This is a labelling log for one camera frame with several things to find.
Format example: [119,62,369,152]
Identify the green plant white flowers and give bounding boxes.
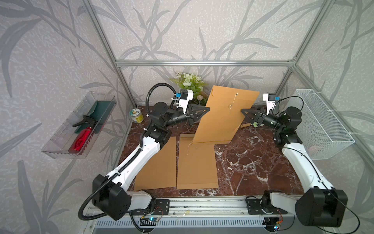
[170,72,208,106]

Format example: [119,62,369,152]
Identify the clear plastic wall tray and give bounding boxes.
[41,91,117,159]

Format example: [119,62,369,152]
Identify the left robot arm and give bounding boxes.
[78,83,210,221]

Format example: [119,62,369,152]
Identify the dark green cloth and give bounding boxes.
[73,101,116,134]

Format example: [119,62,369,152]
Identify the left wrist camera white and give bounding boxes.
[173,89,194,114]

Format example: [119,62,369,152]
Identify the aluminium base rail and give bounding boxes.
[114,191,279,220]

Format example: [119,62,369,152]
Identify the white wire mesh basket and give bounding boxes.
[286,89,355,160]

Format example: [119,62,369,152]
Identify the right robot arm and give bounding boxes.
[241,93,348,233]

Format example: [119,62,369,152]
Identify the green garden fork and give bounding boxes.
[240,122,264,128]

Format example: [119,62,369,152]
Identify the brown file bag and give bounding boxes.
[134,136,177,191]
[193,85,260,144]
[177,134,219,190]

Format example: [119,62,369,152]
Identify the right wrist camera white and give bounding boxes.
[263,93,280,115]

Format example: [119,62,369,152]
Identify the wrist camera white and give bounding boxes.
[263,93,280,115]
[173,89,194,114]

